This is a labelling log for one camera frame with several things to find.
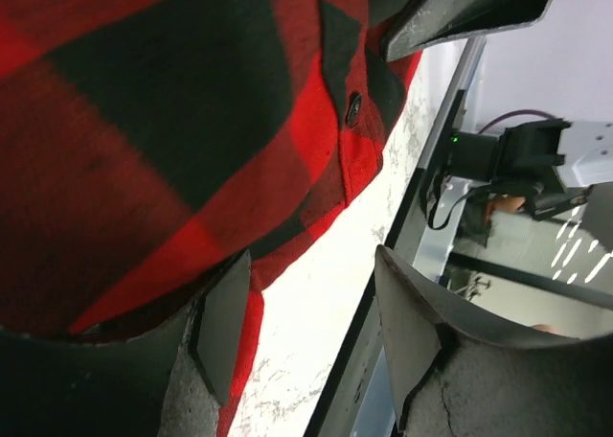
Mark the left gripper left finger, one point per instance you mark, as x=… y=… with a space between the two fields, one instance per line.
x=165 y=369

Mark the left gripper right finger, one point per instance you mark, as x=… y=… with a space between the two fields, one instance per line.
x=459 y=370

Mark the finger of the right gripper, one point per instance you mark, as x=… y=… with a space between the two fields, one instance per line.
x=418 y=24

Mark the red black plaid shirt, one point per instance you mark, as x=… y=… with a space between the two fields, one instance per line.
x=143 y=142

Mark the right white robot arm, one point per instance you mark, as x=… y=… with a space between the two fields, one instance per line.
x=547 y=162

